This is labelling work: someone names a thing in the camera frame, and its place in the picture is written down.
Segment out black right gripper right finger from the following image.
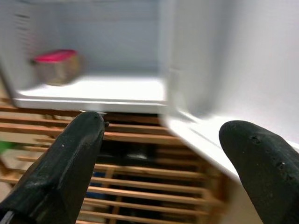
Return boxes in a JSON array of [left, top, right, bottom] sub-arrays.
[[219, 120, 299, 224]]

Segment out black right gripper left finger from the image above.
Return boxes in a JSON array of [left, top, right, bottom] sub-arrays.
[[0, 111, 105, 224]]

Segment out white lined fridge door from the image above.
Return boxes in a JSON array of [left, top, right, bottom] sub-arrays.
[[161, 0, 299, 185]]

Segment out small blue object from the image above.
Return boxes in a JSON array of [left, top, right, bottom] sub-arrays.
[[91, 171, 104, 188]]

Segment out wooden lattice wine rack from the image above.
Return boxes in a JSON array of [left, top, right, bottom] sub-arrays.
[[0, 98, 232, 224]]

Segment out red lidded food container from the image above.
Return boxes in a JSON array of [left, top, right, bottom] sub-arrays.
[[31, 49, 82, 86]]

